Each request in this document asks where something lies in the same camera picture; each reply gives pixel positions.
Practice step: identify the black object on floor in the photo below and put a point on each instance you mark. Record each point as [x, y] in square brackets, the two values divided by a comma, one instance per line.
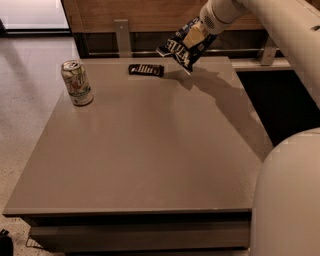
[6, 244]

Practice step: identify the metal bracket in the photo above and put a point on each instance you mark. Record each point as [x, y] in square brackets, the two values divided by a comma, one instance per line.
[123, 38]
[268, 52]

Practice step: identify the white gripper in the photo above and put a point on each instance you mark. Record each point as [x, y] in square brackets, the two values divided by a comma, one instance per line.
[211, 19]

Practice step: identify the black rxbar chocolate bar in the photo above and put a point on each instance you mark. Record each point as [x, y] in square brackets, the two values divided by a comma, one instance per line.
[146, 70]

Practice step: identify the grey table with drawer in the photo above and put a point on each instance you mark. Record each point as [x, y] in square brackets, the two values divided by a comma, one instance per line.
[152, 164]

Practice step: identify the left metal bracket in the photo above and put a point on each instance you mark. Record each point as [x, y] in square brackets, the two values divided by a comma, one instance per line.
[123, 38]

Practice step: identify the blue kettle chip bag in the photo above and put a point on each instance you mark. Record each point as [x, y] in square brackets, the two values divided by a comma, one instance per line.
[185, 57]

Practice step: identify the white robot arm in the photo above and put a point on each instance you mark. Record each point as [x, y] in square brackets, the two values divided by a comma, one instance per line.
[286, 207]

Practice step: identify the right metal bracket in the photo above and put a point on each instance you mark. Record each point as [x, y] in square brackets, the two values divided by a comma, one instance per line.
[268, 52]

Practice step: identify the white green soda can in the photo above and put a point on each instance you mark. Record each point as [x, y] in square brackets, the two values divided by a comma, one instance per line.
[76, 81]

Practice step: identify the wooden wall panel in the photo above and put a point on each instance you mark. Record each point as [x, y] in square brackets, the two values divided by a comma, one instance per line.
[97, 16]

